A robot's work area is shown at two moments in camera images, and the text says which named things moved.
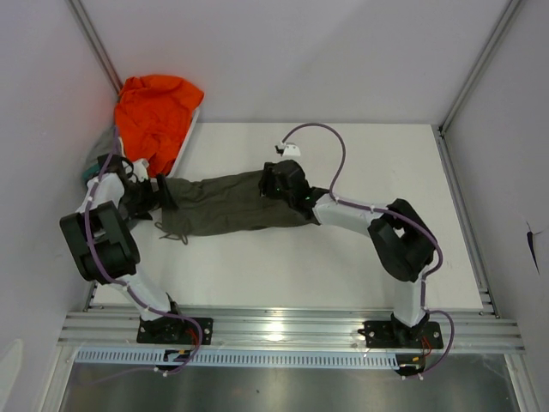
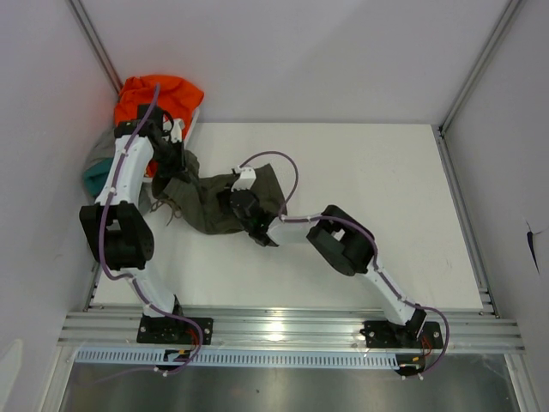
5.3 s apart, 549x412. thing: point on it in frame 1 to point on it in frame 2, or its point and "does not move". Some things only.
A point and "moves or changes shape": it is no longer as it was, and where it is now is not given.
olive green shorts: [226, 202] moves or changes shape
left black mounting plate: [173, 330] does not move
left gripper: [153, 202] to [178, 170]
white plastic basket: [173, 169] does not move
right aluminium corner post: [479, 66] does not move
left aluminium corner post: [95, 42] does not move
